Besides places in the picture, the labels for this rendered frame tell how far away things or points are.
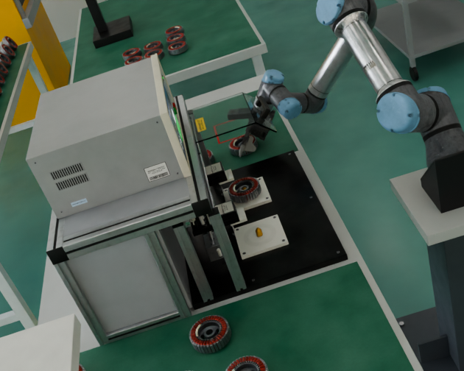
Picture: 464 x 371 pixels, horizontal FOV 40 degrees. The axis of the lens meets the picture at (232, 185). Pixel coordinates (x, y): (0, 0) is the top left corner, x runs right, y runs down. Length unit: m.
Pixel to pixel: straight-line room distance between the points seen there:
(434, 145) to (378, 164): 1.61
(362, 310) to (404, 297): 1.07
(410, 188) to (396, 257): 0.91
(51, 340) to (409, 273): 1.91
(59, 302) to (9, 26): 3.49
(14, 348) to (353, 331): 0.83
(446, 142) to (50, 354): 1.26
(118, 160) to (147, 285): 0.36
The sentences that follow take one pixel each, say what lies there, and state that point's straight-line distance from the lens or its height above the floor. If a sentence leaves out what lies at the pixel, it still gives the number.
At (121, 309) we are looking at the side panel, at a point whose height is 0.84.
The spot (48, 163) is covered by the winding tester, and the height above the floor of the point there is 1.29.
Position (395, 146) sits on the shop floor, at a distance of 3.72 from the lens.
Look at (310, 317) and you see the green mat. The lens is 1.77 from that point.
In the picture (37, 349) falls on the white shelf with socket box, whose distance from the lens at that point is 1.33.
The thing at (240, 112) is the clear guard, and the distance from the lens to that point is 2.12.
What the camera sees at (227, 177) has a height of 0.88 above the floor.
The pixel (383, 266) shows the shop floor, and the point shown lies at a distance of 2.97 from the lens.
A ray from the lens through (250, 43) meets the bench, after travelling 3.49.
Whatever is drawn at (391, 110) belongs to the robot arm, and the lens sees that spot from 1.91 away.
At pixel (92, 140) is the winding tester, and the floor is 1.31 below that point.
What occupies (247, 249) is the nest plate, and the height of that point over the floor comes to 0.78.
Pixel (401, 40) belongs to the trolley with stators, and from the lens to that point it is 4.49.
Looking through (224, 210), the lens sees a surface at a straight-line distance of 1.94.
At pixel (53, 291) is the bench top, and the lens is 2.24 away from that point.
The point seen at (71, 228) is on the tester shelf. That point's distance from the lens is 1.78.
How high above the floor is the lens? 2.02
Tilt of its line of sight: 33 degrees down
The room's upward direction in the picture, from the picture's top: 19 degrees counter-clockwise
